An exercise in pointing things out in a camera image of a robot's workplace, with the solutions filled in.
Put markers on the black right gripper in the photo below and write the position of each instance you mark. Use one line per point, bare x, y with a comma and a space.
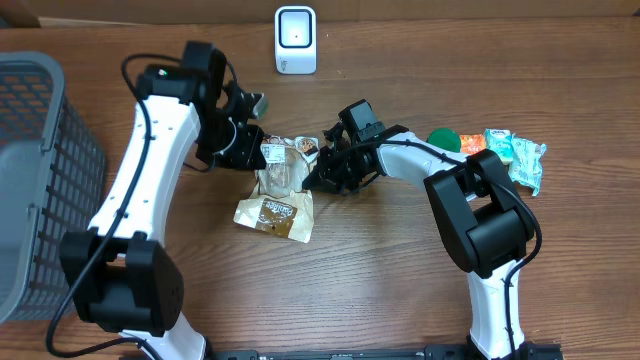
328, 174

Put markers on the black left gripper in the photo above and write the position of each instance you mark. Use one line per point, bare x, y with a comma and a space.
249, 157

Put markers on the clear brown snack bag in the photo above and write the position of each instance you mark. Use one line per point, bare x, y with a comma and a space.
279, 205

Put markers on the green lid jar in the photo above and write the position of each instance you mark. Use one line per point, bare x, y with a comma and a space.
446, 139

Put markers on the orange tissue pack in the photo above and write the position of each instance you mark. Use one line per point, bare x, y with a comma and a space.
472, 144

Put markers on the teal tissue pack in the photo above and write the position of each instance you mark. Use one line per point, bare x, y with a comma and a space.
500, 142

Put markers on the light teal wipes packet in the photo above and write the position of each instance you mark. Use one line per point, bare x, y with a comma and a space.
526, 168

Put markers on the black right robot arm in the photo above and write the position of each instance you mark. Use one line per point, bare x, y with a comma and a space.
482, 221

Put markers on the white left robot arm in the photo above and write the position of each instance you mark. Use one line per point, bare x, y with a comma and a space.
119, 274

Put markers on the grey plastic basket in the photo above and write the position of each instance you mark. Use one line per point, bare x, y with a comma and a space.
52, 179

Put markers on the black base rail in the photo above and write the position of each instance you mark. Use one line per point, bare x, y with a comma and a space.
429, 352

